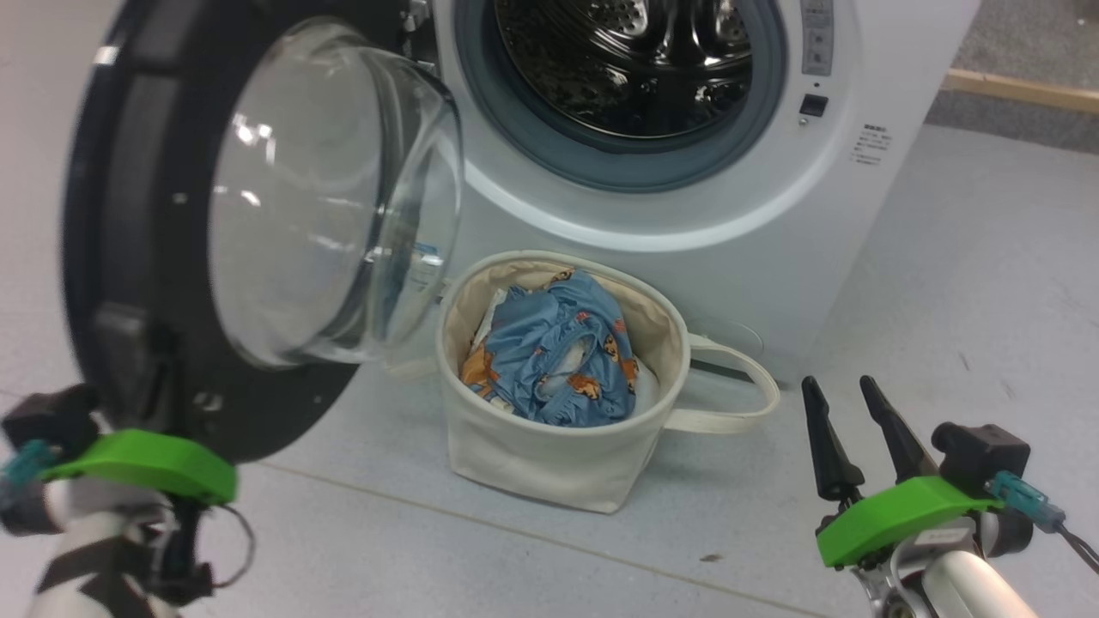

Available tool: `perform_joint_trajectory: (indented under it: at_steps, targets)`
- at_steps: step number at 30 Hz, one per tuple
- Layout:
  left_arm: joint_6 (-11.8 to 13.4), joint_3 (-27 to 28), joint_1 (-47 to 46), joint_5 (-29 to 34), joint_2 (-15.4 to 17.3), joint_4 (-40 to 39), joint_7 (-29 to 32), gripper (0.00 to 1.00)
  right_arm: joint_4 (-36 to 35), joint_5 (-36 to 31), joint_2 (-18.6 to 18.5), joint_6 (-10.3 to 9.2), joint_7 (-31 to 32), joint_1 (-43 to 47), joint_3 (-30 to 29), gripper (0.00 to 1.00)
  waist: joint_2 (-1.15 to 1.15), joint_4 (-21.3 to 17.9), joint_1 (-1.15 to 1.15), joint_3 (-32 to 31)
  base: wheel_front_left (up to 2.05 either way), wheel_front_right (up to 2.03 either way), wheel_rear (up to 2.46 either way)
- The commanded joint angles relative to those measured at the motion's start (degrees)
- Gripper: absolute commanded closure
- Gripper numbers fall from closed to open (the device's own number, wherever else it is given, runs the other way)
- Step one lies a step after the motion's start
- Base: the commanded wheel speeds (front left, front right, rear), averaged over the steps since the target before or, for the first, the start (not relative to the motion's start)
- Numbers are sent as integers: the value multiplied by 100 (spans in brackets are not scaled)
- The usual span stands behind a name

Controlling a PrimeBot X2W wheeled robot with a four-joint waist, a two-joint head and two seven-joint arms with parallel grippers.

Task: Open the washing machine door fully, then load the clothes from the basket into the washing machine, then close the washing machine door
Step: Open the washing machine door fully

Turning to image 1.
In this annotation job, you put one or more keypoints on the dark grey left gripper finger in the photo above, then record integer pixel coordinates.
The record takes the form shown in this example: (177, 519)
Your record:
(133, 369)

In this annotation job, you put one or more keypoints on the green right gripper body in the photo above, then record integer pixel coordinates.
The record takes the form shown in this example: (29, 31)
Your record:
(901, 515)

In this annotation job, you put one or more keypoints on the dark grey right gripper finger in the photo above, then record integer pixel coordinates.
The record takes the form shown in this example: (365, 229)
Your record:
(833, 463)
(901, 446)

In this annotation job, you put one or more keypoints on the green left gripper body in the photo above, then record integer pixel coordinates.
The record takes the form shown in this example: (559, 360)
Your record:
(146, 459)

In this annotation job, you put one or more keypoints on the black round glass washer door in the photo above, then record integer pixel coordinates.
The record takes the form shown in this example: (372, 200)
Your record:
(112, 215)

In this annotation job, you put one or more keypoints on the cream and blue bear-print garment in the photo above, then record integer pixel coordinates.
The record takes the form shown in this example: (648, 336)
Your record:
(476, 371)

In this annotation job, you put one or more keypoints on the white front-load washing machine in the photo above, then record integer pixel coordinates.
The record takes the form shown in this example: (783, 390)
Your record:
(773, 257)

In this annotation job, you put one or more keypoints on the stainless steel washing machine drum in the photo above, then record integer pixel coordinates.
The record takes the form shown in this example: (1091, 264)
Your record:
(618, 77)

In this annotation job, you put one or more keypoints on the silver door hinge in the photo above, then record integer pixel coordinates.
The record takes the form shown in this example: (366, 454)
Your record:
(416, 15)

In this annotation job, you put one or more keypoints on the white stuffed liner bag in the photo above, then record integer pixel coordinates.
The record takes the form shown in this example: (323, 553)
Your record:
(648, 386)

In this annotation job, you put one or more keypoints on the cream canvas laundry basket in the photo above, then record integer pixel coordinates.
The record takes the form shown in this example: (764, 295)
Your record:
(549, 463)

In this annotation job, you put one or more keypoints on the small black text sticker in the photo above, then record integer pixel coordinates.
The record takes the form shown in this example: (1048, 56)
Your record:
(871, 144)

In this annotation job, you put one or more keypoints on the grey warning label sticker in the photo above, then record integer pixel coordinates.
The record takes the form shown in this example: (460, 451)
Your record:
(817, 39)

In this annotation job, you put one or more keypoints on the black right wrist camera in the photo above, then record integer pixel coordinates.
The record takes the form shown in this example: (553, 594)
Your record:
(983, 451)

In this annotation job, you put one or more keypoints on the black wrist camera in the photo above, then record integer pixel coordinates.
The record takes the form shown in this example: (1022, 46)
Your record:
(51, 416)
(983, 451)

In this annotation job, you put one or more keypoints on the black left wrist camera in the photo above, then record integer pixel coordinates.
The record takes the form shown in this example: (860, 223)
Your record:
(51, 416)

